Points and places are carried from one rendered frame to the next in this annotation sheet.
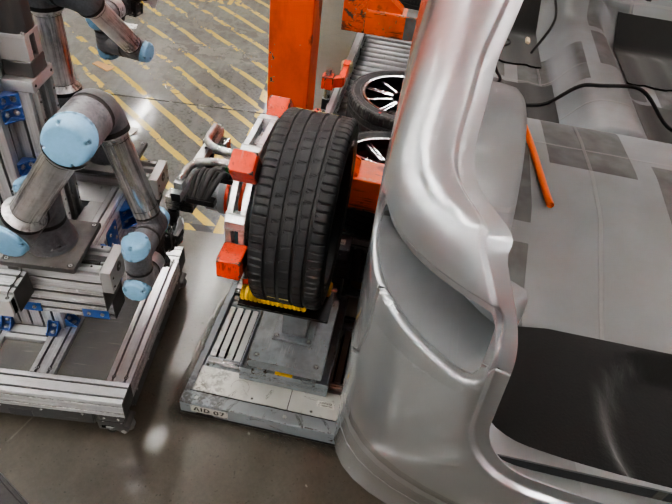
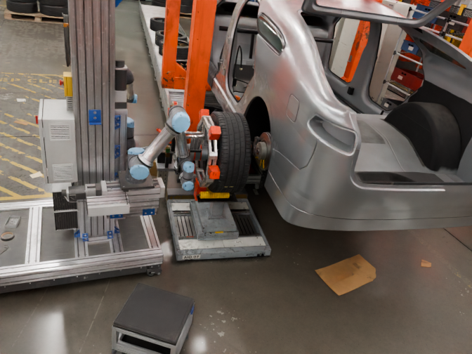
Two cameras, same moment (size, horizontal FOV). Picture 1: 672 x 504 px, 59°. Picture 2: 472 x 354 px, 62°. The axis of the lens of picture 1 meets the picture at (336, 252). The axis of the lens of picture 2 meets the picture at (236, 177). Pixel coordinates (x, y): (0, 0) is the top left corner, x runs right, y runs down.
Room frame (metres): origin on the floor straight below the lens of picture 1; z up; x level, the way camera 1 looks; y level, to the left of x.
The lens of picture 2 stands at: (-1.10, 1.23, 2.33)
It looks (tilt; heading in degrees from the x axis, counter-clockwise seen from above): 30 degrees down; 335
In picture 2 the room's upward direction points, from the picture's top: 10 degrees clockwise
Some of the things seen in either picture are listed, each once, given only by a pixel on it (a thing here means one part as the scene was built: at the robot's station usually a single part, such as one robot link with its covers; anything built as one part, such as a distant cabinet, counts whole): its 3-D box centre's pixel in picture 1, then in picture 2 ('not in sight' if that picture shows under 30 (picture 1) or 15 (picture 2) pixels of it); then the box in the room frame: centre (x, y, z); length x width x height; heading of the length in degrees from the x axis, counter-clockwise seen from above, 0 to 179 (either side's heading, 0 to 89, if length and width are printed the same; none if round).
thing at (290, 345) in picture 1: (297, 312); (216, 204); (1.60, 0.12, 0.32); 0.40 x 0.30 x 0.28; 175
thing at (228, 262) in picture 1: (231, 260); (213, 172); (1.30, 0.31, 0.85); 0.09 x 0.08 x 0.07; 175
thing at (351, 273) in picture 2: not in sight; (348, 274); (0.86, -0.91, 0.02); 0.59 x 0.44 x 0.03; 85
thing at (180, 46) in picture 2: not in sight; (175, 48); (6.65, -0.59, 0.39); 0.66 x 0.66 x 0.24
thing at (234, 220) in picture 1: (258, 200); (205, 152); (1.61, 0.29, 0.85); 0.54 x 0.07 x 0.54; 175
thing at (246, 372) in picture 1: (297, 334); (213, 218); (1.64, 0.12, 0.13); 0.50 x 0.36 x 0.10; 175
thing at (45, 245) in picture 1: (48, 228); (135, 172); (1.31, 0.88, 0.87); 0.15 x 0.15 x 0.10
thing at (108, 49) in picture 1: (110, 43); not in sight; (2.09, 0.94, 1.12); 0.11 x 0.08 x 0.11; 77
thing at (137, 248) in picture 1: (139, 250); (187, 169); (1.18, 0.54, 0.95); 0.11 x 0.08 x 0.11; 179
